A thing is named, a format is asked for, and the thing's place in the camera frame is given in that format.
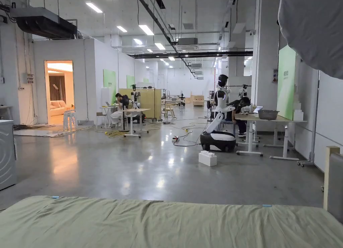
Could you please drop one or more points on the wooden crate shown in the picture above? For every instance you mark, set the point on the wooden crate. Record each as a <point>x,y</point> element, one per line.
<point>197,99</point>

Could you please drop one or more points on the white brick-shaped block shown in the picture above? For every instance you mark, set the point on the white brick-shaped block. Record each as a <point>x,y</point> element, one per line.
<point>207,158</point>

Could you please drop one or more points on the white desk with metal basin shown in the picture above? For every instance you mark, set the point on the white desk with metal basin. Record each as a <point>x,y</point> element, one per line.
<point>270,124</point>

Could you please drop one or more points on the white softbox lamp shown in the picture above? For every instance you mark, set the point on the white softbox lamp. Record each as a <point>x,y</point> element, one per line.
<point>313,28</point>

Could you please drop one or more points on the bed with pale green sheet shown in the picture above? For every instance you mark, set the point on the bed with pale green sheet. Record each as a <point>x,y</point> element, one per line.
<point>160,226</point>

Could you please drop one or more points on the grey padded headboard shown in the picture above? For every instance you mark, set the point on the grey padded headboard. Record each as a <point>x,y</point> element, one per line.
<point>335,183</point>

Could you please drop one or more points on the white desk with wooden top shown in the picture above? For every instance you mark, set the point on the white desk with wooden top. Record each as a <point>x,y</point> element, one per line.
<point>134,119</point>

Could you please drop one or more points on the beige sofa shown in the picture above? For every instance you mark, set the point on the beige sofa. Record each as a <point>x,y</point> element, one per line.
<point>57,108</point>

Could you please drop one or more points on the silver washing machine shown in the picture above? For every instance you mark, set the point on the silver washing machine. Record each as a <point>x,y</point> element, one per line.
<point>6,154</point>

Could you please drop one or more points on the white and black humanoid robot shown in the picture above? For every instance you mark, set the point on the white and black humanoid robot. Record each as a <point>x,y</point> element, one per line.
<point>221,116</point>

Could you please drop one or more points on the stack of white stools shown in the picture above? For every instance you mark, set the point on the stack of white stools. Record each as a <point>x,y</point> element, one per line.
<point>70,119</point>

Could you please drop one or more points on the white robot arm on base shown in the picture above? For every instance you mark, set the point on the white robot arm on base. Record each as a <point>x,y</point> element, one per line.
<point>135,103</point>

